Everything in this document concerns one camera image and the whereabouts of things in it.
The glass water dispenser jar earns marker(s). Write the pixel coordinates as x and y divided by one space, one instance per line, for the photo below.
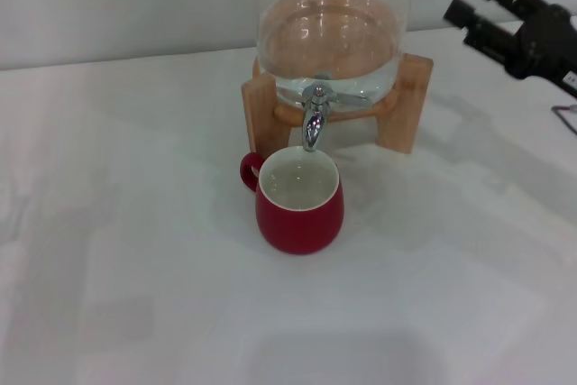
329 11

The wooden dispenser stand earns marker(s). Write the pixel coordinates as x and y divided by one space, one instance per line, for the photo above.
266 132

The red ceramic cup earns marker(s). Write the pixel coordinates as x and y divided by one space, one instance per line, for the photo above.
297 227

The chrome faucet tap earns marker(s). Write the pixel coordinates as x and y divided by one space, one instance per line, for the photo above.
313 125

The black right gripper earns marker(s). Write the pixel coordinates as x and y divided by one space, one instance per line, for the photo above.
550 47

